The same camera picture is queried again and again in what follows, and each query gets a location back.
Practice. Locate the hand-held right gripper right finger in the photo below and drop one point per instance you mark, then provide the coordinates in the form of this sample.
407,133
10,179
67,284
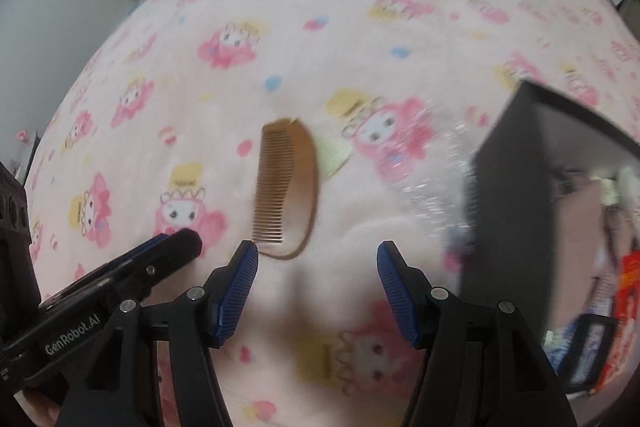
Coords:
397,302

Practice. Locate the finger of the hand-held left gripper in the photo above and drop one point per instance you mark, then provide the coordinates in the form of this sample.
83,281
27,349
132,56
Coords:
100,274
170,257

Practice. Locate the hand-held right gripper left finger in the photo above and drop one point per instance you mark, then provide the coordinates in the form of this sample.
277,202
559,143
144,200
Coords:
237,297

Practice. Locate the wooden comb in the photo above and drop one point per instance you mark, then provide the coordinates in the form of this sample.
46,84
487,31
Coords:
305,187

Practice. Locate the black storage box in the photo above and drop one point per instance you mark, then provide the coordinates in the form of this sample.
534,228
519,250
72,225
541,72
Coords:
510,217

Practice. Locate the red packet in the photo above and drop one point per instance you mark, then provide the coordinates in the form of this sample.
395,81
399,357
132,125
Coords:
627,307

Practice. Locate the white fluffy plush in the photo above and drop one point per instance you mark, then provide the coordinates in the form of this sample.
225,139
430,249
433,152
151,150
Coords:
625,187

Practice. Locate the clear plastic bag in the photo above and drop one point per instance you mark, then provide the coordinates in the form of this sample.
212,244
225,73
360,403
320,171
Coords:
435,192

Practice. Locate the pink printed blanket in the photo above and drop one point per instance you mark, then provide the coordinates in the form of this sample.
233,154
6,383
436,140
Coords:
300,32

